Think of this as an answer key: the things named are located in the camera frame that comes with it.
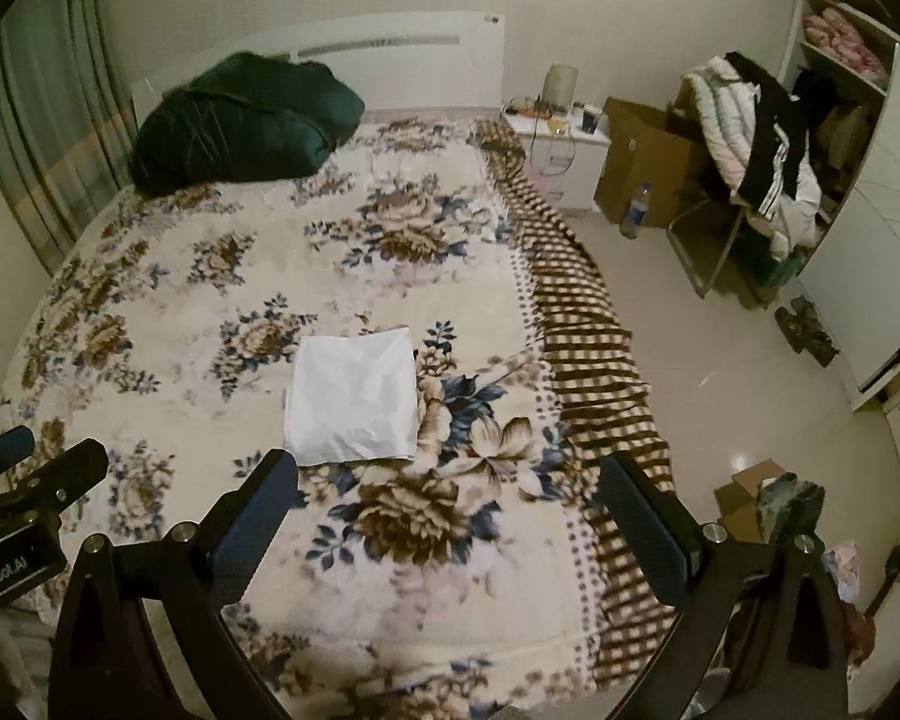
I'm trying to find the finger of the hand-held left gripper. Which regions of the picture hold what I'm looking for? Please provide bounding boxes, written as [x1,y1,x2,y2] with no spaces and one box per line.
[0,411,37,485]
[0,441,110,533]

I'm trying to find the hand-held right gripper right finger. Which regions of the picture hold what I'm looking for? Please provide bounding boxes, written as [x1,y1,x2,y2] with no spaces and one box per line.
[598,452,848,720]

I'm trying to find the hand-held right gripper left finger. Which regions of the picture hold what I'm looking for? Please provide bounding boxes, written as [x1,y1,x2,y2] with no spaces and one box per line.
[49,448,299,720]

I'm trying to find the white garment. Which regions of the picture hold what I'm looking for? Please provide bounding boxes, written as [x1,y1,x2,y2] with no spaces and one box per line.
[283,326,418,466]

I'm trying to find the black clothes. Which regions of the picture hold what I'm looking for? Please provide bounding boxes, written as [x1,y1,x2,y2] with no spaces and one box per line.
[724,51,822,200]

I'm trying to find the small cardboard box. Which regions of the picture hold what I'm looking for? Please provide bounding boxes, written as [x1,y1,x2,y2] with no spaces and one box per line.
[714,459,787,542]

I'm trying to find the floral blanket with checked border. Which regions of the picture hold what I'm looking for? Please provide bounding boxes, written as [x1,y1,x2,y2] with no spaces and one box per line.
[0,116,683,710]

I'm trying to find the dark shoes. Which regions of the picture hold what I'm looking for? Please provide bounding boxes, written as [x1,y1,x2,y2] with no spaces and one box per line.
[775,297,842,366]

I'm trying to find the metal folding chair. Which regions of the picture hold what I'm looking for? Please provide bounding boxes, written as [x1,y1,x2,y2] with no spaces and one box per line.
[666,195,803,302]

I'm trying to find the clear plastic water bottle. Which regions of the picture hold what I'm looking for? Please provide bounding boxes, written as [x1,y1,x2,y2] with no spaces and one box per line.
[620,181,654,240]

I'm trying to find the striped curtain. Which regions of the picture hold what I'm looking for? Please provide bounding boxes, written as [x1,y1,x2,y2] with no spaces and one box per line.
[0,0,132,278]

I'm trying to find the large cardboard box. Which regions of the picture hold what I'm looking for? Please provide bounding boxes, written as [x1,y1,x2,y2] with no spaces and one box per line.
[594,96,715,231]

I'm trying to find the white nightstand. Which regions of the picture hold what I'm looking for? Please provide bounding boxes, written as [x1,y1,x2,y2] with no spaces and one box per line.
[501,101,613,216]

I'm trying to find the white wardrobe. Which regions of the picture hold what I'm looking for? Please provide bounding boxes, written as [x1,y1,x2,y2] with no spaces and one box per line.
[776,0,900,415]

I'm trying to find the dark green pillow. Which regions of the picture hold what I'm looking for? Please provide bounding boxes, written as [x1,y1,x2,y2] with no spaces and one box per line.
[131,51,367,197]

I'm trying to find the white table lamp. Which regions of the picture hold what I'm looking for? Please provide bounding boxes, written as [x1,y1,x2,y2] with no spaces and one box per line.
[545,64,578,111]

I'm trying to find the white bed headboard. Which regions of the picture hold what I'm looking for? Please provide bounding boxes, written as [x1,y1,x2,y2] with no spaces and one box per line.
[131,11,507,125]

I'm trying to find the pink bedding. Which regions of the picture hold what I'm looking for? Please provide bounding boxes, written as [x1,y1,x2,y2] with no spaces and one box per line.
[802,6,890,77]

